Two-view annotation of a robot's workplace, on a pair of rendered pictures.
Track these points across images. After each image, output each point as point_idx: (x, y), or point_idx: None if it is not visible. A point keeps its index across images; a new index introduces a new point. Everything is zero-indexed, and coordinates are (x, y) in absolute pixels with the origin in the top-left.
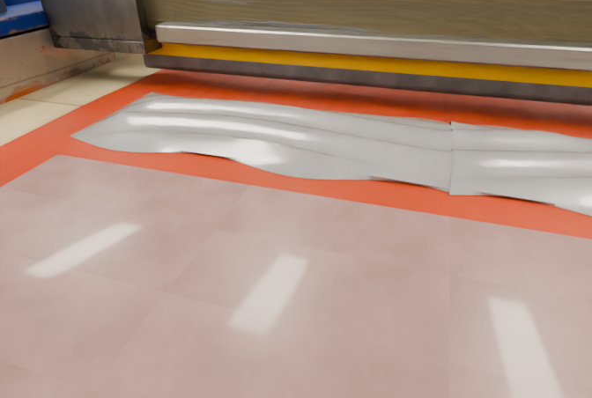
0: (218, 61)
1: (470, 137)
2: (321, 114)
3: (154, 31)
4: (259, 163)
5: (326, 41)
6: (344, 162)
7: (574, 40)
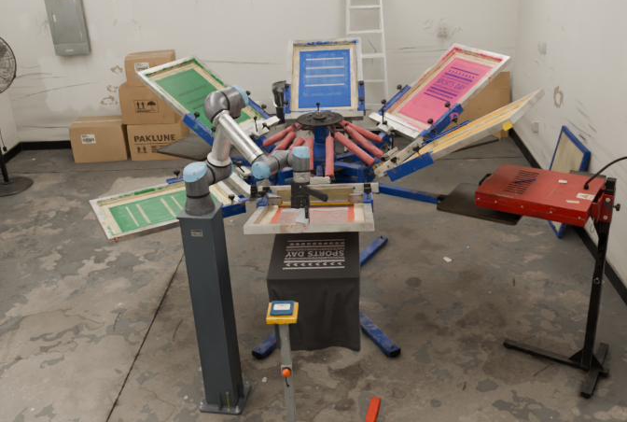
0: (288, 205)
1: (316, 208)
2: None
3: (281, 203)
4: (299, 211)
5: None
6: None
7: None
